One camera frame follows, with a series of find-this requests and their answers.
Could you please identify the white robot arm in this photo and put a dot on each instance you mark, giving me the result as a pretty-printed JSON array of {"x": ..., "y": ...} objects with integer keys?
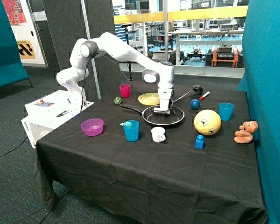
[{"x": 84, "y": 50}]

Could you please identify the white dish brush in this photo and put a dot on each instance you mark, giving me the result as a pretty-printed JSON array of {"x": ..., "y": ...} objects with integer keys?
[{"x": 162, "y": 112}]

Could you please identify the black pan with handle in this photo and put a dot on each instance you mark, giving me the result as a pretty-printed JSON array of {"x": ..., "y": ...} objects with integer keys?
[{"x": 176, "y": 116}]

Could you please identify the blue toy brick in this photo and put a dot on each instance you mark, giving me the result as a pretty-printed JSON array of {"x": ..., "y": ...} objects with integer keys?
[{"x": 199, "y": 143}]

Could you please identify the black tablecloth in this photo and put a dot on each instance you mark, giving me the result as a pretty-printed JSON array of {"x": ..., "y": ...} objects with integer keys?
[{"x": 156, "y": 183}]

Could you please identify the yellow plastic plate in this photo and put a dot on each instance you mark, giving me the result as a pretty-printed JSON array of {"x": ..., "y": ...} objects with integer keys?
[{"x": 149, "y": 99}]

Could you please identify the black tripod stand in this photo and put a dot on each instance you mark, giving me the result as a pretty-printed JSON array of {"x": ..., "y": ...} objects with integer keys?
[{"x": 125, "y": 26}]

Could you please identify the green toy pepper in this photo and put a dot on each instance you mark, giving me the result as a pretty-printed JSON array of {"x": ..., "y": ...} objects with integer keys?
[{"x": 117, "y": 100}]

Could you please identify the purple plastic bowl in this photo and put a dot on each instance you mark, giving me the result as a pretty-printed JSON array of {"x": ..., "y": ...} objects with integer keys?
[{"x": 92, "y": 127}]

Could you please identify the blue plastic cup far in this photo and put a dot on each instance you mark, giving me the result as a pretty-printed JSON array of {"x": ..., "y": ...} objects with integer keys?
[{"x": 225, "y": 110}]

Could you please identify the brown teddy bear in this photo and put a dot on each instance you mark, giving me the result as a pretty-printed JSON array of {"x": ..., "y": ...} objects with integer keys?
[{"x": 246, "y": 132}]

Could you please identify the red white marker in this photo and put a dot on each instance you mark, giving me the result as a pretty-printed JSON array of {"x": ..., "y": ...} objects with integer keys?
[{"x": 204, "y": 96}]

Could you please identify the yellow smiley ball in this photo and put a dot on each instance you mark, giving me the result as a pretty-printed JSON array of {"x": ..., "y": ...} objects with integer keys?
[{"x": 207, "y": 122}]

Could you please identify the blue plastic cup near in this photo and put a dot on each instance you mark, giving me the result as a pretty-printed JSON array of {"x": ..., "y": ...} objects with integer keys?
[{"x": 131, "y": 130}]

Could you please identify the teal sofa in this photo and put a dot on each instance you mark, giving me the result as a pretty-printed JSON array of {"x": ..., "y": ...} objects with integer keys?
[{"x": 11, "y": 69}]

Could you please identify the white ceramic mug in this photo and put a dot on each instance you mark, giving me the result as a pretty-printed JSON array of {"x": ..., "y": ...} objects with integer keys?
[{"x": 158, "y": 134}]

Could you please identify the black ladle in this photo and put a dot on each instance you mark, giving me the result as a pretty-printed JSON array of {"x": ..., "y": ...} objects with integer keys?
[{"x": 196, "y": 88}]

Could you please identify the pink plastic cup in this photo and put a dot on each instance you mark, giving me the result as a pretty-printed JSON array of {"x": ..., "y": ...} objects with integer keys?
[{"x": 124, "y": 90}]

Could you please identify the blue plastic cup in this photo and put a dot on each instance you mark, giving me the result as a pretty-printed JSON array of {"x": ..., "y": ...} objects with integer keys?
[
  {"x": 131, "y": 130},
  {"x": 225, "y": 110}
]

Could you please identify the small dark blue ball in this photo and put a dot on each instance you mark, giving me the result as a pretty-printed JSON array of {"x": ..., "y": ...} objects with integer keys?
[{"x": 195, "y": 104}]

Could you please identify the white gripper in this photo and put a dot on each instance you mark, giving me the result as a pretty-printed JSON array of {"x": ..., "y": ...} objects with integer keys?
[{"x": 165, "y": 96}]

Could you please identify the white robot control box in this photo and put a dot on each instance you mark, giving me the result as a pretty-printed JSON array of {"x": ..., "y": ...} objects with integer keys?
[{"x": 48, "y": 113}]

